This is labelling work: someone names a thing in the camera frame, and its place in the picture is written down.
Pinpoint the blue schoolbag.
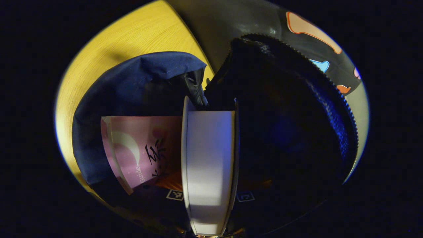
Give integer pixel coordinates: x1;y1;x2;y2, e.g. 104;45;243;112
72;33;359;199

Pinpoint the pink book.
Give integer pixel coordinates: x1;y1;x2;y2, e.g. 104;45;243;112
101;116;183;195

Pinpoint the black and white book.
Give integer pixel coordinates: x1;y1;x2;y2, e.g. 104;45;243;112
181;96;239;236

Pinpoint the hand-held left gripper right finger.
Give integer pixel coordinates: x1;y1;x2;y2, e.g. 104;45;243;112
231;178;318;232

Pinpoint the black backdrop cloth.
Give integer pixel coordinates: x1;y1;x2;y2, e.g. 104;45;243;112
169;0;362;96

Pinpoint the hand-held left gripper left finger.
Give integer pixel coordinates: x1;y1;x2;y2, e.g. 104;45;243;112
131;171;194;233

